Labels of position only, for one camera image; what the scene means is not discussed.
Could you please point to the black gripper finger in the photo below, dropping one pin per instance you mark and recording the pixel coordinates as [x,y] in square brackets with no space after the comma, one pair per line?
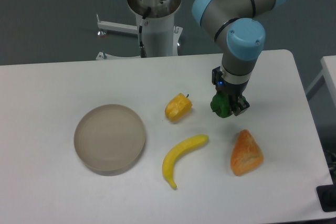
[239,105]

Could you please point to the black device at edge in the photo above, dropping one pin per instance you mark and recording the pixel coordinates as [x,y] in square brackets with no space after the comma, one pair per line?
[326,195]

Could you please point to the yellow pepper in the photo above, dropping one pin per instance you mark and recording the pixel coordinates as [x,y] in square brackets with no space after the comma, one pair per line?
[178,107]

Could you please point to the orange bread wedge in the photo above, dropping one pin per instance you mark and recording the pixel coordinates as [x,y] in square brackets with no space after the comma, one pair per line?
[246,155]

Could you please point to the green pepper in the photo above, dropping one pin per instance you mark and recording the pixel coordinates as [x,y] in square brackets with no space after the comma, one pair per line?
[220,105]

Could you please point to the yellow banana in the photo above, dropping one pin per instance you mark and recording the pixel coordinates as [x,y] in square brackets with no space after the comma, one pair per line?
[179,150]

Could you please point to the white side table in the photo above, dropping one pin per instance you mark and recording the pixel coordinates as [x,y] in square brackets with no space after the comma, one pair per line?
[325,76]

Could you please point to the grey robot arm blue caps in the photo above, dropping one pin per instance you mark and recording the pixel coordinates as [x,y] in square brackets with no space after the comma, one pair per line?
[232,26]

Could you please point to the beige round plate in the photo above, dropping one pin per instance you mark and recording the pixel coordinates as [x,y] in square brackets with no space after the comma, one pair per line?
[110,139]

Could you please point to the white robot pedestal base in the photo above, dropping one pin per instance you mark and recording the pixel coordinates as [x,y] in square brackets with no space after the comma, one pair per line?
[158,36]

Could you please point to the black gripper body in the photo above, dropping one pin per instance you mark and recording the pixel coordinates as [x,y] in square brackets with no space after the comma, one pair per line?
[229,84]

